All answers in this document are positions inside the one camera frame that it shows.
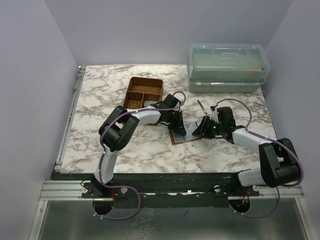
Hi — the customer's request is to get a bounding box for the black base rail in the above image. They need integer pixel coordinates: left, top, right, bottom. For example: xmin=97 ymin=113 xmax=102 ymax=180
xmin=51 ymin=171 xmax=261 ymax=208

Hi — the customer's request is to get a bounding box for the clear lidded plastic box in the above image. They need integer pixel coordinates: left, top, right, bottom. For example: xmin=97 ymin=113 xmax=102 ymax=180
xmin=187 ymin=43 xmax=271 ymax=93

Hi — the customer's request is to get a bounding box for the purple cable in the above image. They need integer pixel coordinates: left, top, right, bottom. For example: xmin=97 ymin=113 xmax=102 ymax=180
xmin=211 ymin=97 xmax=305 ymax=220
xmin=99 ymin=91 xmax=187 ymax=221

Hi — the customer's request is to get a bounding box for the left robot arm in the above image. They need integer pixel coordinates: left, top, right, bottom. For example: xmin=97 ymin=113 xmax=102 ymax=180
xmin=93 ymin=91 xmax=187 ymax=198

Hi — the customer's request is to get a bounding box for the brown leather card holder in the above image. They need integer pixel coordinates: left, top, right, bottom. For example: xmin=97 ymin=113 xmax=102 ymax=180
xmin=169 ymin=122 xmax=201 ymax=145

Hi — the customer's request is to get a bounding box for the stack of credit cards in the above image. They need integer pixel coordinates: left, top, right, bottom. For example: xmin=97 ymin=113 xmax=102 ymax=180
xmin=143 ymin=100 xmax=157 ymax=107

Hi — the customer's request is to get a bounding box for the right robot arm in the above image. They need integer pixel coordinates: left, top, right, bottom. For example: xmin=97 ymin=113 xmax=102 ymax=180
xmin=192 ymin=106 xmax=302 ymax=196

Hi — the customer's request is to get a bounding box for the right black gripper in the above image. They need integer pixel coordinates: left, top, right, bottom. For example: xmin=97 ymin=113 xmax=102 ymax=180
xmin=192 ymin=116 xmax=225 ymax=140

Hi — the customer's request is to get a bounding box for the aluminium side rail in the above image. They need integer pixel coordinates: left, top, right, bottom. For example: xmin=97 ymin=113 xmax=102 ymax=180
xmin=53 ymin=66 xmax=87 ymax=172

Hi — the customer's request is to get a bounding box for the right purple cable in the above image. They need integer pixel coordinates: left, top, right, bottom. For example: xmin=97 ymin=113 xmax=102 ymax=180
xmin=211 ymin=97 xmax=305 ymax=220

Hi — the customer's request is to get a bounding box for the brown woven basket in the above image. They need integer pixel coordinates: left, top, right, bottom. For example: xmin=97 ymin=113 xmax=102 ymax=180
xmin=121 ymin=76 xmax=165 ymax=126

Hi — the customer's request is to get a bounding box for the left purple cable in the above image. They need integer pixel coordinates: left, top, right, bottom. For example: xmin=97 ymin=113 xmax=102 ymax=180
xmin=99 ymin=91 xmax=187 ymax=221

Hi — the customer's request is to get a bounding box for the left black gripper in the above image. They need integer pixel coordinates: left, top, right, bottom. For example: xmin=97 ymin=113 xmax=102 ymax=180
xmin=165 ymin=110 xmax=186 ymax=135

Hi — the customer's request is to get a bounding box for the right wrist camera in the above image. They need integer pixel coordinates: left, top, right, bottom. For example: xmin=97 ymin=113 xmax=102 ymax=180
xmin=210 ymin=106 xmax=219 ymax=123

